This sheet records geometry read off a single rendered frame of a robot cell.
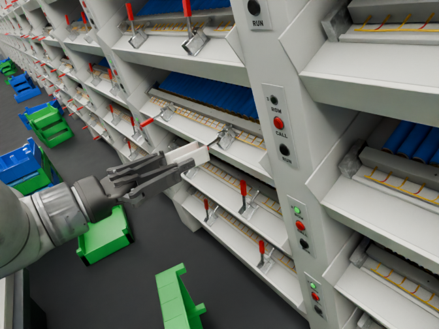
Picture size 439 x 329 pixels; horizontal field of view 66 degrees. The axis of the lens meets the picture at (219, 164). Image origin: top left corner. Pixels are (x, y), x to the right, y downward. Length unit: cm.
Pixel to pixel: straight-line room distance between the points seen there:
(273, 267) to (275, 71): 59
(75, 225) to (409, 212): 46
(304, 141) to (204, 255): 84
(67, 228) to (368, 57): 46
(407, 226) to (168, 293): 61
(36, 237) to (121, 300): 74
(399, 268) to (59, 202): 52
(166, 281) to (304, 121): 62
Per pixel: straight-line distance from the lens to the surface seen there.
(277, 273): 90
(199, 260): 121
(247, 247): 97
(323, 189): 49
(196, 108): 79
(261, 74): 45
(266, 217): 75
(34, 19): 239
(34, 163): 158
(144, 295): 121
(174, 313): 86
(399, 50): 37
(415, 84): 33
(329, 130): 46
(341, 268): 63
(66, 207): 55
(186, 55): 62
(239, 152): 64
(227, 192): 85
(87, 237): 158
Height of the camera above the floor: 85
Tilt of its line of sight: 31 degrees down
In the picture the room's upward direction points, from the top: 19 degrees counter-clockwise
